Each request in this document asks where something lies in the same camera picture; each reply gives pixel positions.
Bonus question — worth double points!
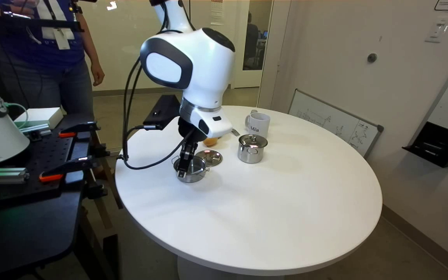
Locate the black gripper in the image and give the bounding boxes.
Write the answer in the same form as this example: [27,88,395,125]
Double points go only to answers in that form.
[176,116,209,175]

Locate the short silver pot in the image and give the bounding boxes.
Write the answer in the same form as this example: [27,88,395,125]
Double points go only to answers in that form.
[171,155,210,186]

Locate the bare person forearm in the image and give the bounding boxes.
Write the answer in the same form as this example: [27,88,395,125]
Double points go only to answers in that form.
[75,15,101,67]

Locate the flat silver pot lid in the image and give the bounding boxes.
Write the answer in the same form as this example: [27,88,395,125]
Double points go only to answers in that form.
[198,150,224,169]

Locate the tall silver pot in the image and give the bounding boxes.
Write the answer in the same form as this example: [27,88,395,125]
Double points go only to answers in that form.
[235,133,269,165]

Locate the bare person hand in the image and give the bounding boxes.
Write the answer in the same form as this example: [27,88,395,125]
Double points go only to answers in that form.
[89,61,108,89]

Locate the white door glass pane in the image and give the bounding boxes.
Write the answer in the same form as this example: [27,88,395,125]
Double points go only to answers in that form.
[223,0,277,91]

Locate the leaning whiteboard with drawings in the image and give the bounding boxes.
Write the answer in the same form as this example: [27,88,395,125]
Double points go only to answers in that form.
[288,89,384,158]

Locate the flat white box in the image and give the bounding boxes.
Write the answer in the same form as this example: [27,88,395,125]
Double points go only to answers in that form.
[13,106,69,134]

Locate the black robot mounting stand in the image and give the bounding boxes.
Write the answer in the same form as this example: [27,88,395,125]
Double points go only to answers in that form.
[0,122,112,280]

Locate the person in blue shirt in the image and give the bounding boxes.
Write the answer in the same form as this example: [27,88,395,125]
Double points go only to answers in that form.
[0,0,106,123]

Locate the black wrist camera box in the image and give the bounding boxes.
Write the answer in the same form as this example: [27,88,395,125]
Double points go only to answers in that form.
[142,94,182,131]

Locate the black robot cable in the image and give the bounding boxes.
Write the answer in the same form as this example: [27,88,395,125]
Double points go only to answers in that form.
[122,57,187,173]

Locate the black clamp orange handle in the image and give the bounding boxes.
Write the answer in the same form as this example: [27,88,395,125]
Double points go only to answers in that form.
[27,120,101,145]
[36,155,106,187]

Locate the aluminium rail on stand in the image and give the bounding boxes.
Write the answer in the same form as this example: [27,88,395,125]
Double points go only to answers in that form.
[0,165,28,187]

